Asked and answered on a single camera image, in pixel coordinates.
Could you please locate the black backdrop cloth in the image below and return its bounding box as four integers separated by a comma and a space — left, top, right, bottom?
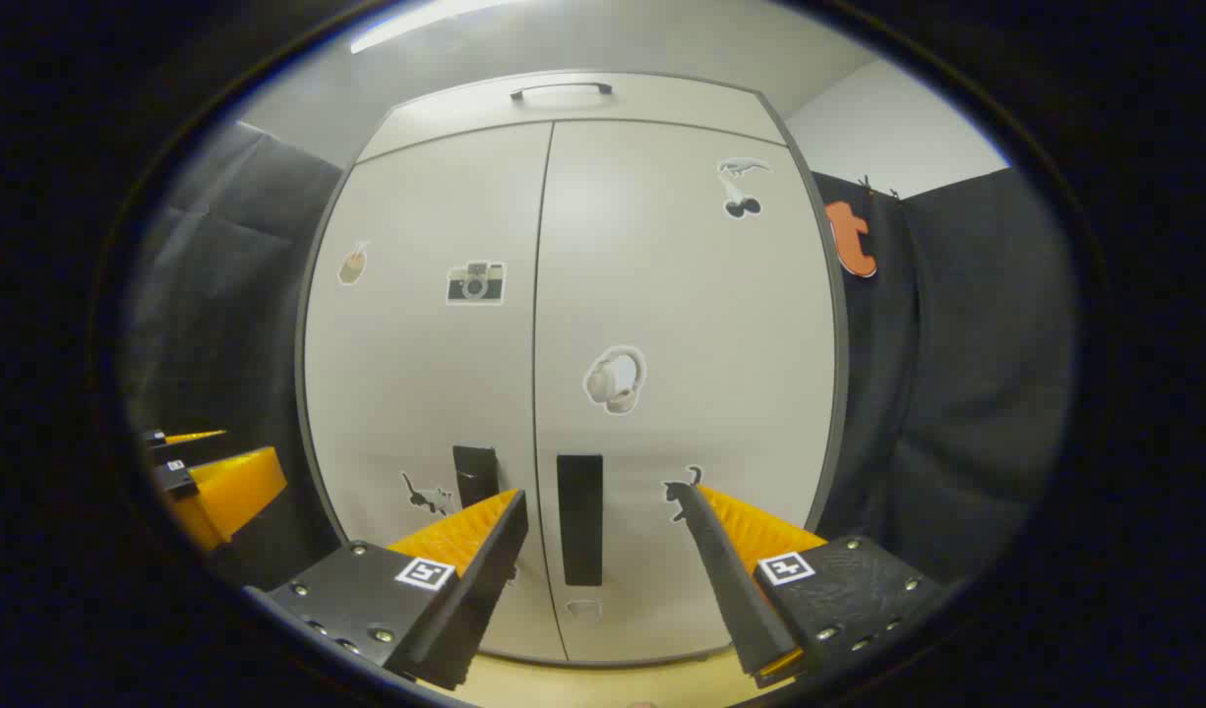
121, 120, 346, 591
810, 167, 1081, 591

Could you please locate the white cabinet door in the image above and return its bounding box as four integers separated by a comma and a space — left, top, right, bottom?
532, 118, 840, 665
303, 120, 570, 662

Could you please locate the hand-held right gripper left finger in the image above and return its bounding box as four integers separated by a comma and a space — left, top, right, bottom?
244, 489, 528, 691

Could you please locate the white cabinet drawer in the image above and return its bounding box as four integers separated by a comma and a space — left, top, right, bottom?
355, 71, 789, 165

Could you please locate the black door handle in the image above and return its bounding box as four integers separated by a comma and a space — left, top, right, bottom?
556, 453, 605, 588
452, 444, 501, 510

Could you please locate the black drawer handle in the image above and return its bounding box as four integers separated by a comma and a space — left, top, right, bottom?
510, 82, 614, 102

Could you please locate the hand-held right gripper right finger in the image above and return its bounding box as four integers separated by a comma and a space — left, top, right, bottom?
680, 482, 948, 689

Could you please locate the white double-door shoe cabinet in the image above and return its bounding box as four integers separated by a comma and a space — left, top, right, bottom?
296, 69, 850, 670

